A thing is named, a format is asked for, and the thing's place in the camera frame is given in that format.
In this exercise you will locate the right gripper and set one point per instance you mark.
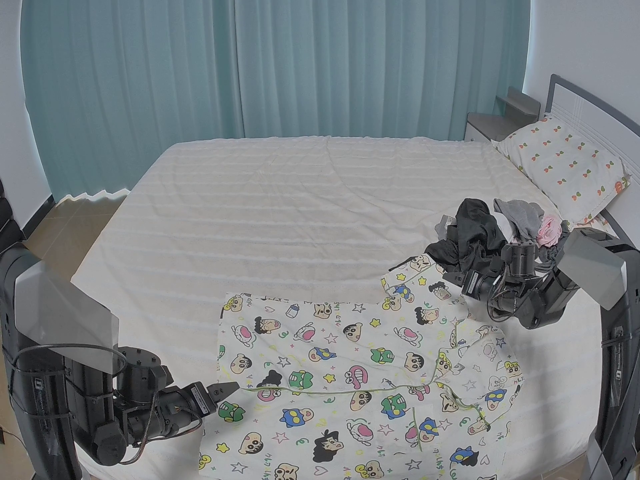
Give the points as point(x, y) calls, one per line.
point(482, 287)

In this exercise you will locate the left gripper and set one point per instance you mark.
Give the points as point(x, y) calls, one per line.
point(185, 402)

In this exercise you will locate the white printed pyjama top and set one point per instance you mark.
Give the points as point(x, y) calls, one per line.
point(350, 368)

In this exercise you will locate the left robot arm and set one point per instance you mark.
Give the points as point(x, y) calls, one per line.
point(50, 418)

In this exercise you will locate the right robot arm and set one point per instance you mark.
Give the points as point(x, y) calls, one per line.
point(545, 303)

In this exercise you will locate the black garment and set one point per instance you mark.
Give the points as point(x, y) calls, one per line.
point(470, 238)

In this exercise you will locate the pink garment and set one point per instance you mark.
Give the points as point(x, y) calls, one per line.
point(549, 230)

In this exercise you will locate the white printed pillow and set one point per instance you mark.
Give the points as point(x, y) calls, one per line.
point(565, 168)

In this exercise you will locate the grey bedside table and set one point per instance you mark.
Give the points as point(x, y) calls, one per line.
point(490, 120)

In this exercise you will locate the bed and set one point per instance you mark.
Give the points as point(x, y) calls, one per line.
point(275, 228)

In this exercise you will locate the black chest of drawers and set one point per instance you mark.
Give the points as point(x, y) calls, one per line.
point(10, 218)

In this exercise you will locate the blue-green curtain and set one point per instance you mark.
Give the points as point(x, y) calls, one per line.
point(250, 68)

